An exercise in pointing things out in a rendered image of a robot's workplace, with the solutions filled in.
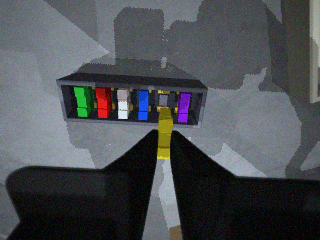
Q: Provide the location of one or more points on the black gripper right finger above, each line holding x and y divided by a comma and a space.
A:
208, 194

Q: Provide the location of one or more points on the blue fuse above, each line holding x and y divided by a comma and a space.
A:
143, 104

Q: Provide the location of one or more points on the white rectangular tray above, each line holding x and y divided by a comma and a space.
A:
303, 47

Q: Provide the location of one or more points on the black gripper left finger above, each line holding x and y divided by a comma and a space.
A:
120, 191

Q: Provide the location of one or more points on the dark grey fuse block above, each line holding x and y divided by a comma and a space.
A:
114, 99

